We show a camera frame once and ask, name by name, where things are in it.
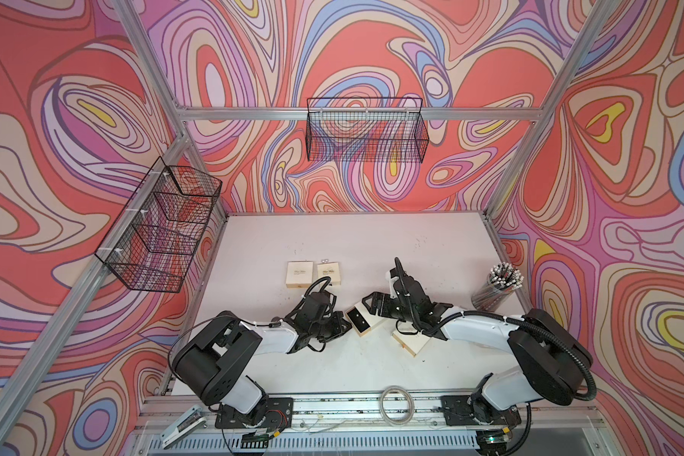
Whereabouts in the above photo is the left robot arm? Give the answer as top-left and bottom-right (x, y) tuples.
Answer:
(168, 275), (353, 423)

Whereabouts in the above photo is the cream drawer jewelry box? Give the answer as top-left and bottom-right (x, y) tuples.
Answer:
(285, 261), (315, 289)

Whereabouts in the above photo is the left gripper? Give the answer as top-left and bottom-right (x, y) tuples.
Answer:
(309, 312), (355, 344)

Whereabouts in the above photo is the coiled clear cable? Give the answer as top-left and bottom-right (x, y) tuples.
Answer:
(378, 386), (416, 427)

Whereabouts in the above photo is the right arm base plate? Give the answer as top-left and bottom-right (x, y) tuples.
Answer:
(440, 395), (522, 428)

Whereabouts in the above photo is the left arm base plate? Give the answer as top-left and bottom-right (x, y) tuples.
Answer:
(215, 396), (295, 431)

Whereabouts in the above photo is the cup of pencils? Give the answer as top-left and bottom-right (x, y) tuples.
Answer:
(471, 263), (524, 312)

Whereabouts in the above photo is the cream jewelry box front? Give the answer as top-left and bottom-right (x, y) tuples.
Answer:
(391, 331), (431, 357)

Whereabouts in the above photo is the black wire basket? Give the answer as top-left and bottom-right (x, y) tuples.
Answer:
(305, 95), (429, 163)
(94, 158), (222, 294)

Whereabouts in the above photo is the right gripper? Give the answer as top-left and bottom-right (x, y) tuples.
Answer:
(361, 293), (417, 323)

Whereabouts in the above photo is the black wire basket back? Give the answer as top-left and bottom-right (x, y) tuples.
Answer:
(305, 95), (429, 163)

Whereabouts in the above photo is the black wire basket left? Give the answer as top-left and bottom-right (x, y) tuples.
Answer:
(94, 158), (222, 294)

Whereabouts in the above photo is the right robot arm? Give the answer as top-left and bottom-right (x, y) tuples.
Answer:
(361, 258), (598, 425)

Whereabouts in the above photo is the small cream jewelry box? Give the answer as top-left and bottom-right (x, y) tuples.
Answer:
(317, 262), (342, 286)

